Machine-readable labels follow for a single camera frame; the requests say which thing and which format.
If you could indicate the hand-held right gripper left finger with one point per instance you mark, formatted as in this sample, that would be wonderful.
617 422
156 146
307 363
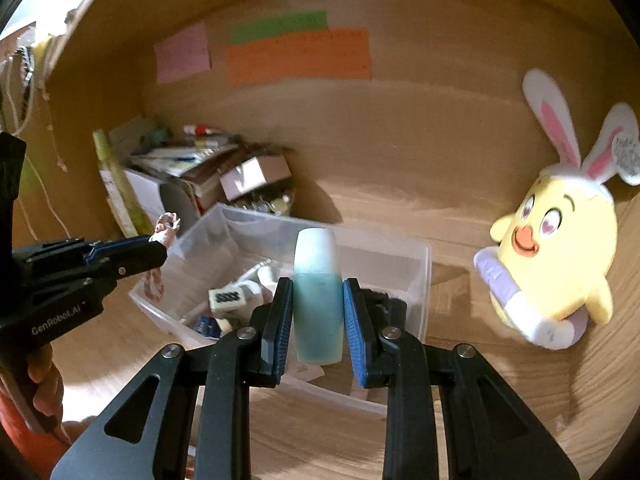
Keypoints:
282 320

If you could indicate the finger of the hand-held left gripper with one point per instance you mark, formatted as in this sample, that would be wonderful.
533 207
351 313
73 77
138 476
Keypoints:
135 265
125 249

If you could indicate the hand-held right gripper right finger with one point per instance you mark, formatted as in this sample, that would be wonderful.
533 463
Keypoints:
354 330

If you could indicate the teal bottle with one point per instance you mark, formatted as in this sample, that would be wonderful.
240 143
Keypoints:
317 310

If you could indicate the clear plastic bin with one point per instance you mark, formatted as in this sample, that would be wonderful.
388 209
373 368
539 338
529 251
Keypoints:
310 245

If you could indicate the person's left hand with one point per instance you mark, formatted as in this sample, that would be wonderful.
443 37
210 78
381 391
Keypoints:
45 385

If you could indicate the white paper box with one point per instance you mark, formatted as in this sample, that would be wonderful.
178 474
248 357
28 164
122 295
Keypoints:
150 195

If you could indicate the cardboard box of clutter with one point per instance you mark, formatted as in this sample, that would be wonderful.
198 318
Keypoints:
185 160

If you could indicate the small cardboard box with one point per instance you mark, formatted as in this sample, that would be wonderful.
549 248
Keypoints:
255 175

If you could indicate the pink sticky note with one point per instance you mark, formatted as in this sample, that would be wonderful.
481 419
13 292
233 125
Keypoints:
182 52

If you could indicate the yellow chick plush toy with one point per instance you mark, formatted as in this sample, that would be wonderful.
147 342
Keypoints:
560 245

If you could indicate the orange sticky note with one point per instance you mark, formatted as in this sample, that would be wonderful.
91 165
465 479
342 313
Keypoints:
297 57

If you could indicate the green sticky note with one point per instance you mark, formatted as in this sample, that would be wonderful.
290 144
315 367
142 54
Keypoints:
277 25

